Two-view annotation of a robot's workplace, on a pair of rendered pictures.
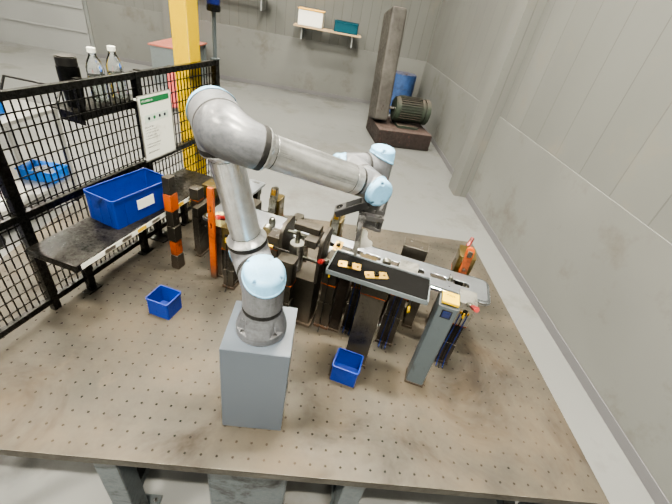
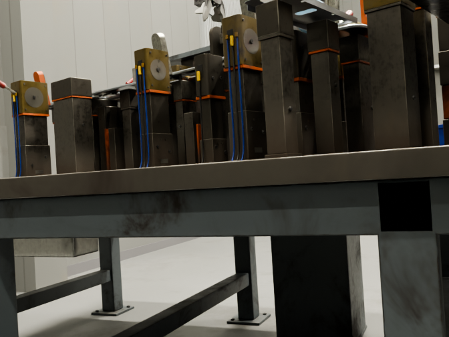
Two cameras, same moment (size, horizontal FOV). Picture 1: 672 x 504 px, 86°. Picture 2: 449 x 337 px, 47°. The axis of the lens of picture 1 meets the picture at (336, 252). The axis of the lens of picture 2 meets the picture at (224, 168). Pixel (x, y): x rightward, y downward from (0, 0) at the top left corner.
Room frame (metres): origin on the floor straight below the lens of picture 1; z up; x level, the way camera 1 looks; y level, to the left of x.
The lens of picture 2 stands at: (2.77, 0.90, 0.68)
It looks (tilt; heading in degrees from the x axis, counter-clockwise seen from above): 1 degrees up; 209
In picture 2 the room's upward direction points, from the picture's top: 4 degrees counter-clockwise
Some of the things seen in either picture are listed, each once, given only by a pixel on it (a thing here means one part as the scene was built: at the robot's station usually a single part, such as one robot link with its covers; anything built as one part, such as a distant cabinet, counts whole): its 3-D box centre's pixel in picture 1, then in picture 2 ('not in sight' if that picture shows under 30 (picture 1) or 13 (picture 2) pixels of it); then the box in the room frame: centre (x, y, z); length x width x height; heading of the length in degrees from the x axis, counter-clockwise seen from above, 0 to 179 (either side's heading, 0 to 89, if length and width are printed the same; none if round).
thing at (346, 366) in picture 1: (346, 367); not in sight; (0.93, -0.13, 0.75); 0.11 x 0.10 x 0.09; 79
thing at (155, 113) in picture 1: (156, 125); not in sight; (1.68, 0.98, 1.30); 0.23 x 0.02 x 0.31; 169
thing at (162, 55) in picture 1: (181, 62); not in sight; (7.97, 3.91, 0.36); 1.34 x 0.69 x 0.72; 5
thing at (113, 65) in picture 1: (115, 72); not in sight; (1.60, 1.09, 1.53); 0.07 x 0.07 x 0.20
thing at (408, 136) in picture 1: (407, 81); not in sight; (6.78, -0.65, 0.99); 1.14 x 1.12 x 1.99; 96
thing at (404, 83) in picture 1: (399, 93); not in sight; (8.88, -0.73, 0.43); 0.59 x 0.57 x 0.85; 5
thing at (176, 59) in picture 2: (379, 275); (196, 57); (1.03, -0.17, 1.16); 0.37 x 0.14 x 0.02; 79
